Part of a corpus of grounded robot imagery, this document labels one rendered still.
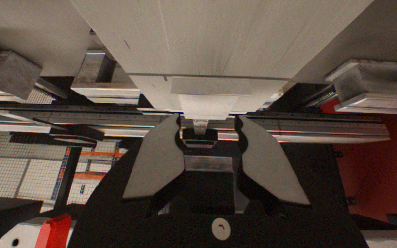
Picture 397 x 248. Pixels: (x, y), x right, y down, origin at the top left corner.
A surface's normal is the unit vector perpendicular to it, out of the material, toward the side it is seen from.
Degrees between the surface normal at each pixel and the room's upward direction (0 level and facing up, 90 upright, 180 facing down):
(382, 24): 0
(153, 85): 0
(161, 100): 0
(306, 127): 90
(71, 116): 90
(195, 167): 90
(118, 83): 90
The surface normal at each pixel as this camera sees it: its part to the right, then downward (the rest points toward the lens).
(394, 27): -0.04, 0.95
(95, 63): 0.00, -0.30
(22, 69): 1.00, 0.04
